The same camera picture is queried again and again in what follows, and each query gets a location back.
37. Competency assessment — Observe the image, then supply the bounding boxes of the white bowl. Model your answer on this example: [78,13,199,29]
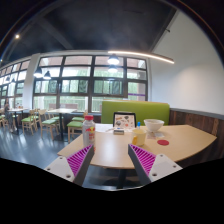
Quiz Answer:
[143,118,165,133]

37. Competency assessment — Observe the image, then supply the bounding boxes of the wooden chairs with green seats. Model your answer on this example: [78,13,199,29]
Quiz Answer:
[0,108,89,143]

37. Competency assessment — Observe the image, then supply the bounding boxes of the small printed card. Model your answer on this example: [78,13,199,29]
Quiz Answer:
[146,131,165,140]

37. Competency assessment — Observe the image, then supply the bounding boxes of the long linear ceiling light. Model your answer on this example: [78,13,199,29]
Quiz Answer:
[107,49,175,65]

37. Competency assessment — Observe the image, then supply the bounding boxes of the person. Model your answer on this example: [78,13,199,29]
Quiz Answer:
[2,97,18,133]

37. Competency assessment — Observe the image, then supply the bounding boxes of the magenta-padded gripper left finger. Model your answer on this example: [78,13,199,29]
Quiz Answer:
[44,144,95,187]

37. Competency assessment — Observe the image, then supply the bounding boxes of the flat round red coaster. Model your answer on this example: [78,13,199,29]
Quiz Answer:
[156,139,170,147]

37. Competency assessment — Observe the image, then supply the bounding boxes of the clear red-capped drink bottle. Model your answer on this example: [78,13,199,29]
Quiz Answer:
[82,115,97,153]

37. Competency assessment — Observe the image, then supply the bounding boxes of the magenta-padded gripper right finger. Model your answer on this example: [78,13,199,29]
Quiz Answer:
[127,143,184,186]

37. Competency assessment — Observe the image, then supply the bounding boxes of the black tablet with stickers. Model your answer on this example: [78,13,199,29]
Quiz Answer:
[112,111,137,130]

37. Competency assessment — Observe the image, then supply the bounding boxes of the wooden dining table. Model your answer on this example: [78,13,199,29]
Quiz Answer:
[7,107,30,136]
[46,107,78,142]

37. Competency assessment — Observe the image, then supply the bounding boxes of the green upholstered bench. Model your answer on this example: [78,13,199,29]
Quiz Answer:
[101,100,171,127]

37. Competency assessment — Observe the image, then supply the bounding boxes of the white paper sheet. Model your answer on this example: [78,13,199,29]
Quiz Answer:
[94,123,115,134]

